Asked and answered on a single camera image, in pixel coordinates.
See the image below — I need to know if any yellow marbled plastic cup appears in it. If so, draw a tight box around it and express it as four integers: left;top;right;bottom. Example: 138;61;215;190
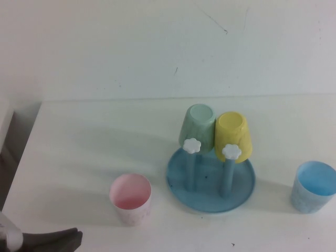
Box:
214;111;254;164

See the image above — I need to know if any blue marbled plastic cup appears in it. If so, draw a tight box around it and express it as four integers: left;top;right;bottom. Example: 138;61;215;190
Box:
290;160;336;215

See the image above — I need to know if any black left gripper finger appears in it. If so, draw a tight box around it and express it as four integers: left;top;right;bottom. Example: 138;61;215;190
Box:
22;232;83;252
22;227;79;238

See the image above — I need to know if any pink marbled plastic cup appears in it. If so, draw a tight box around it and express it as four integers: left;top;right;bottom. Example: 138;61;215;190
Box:
109;173;152;227

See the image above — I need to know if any green marbled plastic cup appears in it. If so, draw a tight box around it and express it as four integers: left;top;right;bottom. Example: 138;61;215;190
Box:
178;103;217;154

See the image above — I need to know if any blue cup stand with posts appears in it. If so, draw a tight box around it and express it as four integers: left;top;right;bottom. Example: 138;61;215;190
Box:
165;137;257;214

